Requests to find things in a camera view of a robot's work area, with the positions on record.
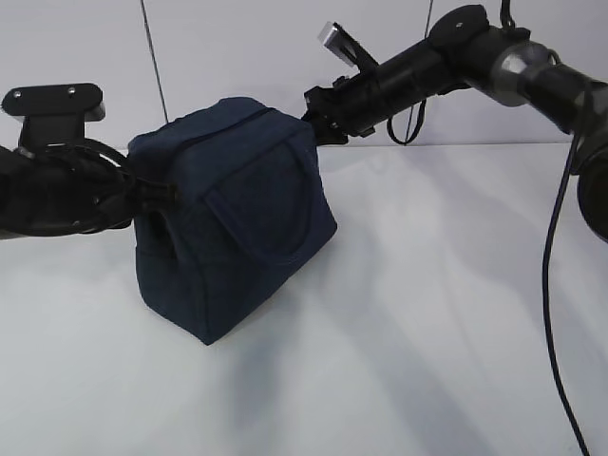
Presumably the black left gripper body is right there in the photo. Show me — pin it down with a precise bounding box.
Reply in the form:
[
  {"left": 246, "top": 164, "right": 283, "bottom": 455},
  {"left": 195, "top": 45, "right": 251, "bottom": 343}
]
[{"left": 89, "top": 165, "right": 179, "bottom": 228}]

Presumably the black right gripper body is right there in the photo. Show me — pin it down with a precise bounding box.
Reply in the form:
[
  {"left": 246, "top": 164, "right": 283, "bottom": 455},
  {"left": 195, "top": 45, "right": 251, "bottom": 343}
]
[{"left": 301, "top": 77, "right": 378, "bottom": 145}]

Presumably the dark navy lunch bag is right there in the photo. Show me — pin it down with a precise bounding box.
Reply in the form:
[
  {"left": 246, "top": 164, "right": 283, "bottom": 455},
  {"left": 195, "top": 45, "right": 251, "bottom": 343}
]
[{"left": 128, "top": 97, "right": 337, "bottom": 345}]

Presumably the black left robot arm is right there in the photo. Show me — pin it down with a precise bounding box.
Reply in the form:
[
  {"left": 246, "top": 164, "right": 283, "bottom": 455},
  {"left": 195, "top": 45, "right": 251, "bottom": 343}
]
[{"left": 1, "top": 139, "right": 178, "bottom": 239}]

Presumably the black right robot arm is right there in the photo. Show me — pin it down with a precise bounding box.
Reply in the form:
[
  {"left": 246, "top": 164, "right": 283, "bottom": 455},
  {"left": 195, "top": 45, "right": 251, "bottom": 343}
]
[{"left": 303, "top": 5, "right": 607, "bottom": 239}]

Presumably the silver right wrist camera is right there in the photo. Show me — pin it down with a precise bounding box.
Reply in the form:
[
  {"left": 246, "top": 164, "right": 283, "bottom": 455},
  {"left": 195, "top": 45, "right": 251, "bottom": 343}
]
[{"left": 318, "top": 22, "right": 379, "bottom": 73}]

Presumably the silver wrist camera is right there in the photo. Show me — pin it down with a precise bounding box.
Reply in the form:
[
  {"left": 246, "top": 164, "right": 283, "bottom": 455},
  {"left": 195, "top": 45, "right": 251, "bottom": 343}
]
[
  {"left": 1, "top": 83, "right": 105, "bottom": 151},
  {"left": 318, "top": 22, "right": 379, "bottom": 73}
]

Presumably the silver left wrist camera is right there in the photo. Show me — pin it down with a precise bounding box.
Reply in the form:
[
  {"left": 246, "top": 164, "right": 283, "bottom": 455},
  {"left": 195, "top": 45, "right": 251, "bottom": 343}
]
[{"left": 1, "top": 83, "right": 105, "bottom": 151}]

